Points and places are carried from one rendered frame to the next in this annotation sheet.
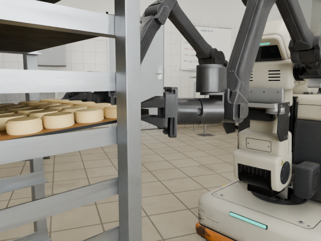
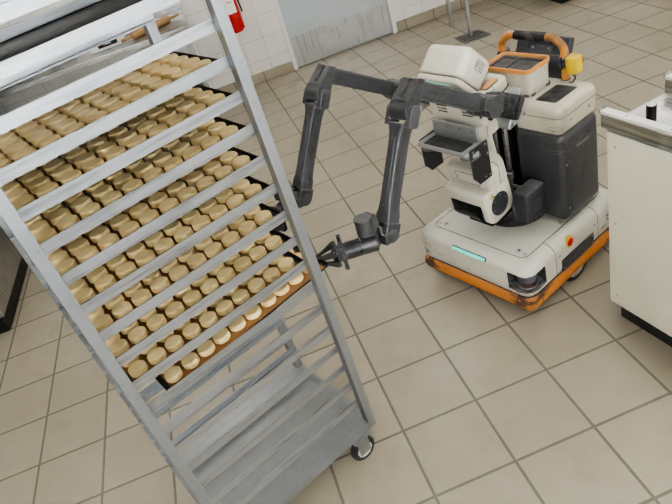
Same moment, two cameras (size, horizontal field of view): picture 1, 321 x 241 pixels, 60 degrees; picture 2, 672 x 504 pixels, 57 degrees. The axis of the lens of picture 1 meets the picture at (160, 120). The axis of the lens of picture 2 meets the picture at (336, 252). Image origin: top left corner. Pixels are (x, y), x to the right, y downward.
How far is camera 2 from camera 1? 149 cm
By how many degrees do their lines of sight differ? 30
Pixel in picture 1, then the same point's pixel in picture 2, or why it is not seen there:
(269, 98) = (465, 136)
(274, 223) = (492, 255)
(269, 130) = not seen: hidden behind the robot
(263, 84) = (459, 118)
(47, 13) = (265, 260)
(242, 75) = (391, 208)
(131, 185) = (328, 310)
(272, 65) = not seen: hidden behind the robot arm
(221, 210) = (444, 243)
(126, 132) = (318, 288)
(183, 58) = not seen: outside the picture
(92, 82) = (293, 272)
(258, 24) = (398, 161)
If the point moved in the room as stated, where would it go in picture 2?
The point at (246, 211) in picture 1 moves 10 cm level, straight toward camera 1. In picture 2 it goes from (468, 243) to (463, 257)
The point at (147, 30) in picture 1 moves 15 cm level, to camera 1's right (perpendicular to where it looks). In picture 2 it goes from (313, 120) to (354, 110)
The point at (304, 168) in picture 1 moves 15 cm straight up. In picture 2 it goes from (520, 195) to (516, 163)
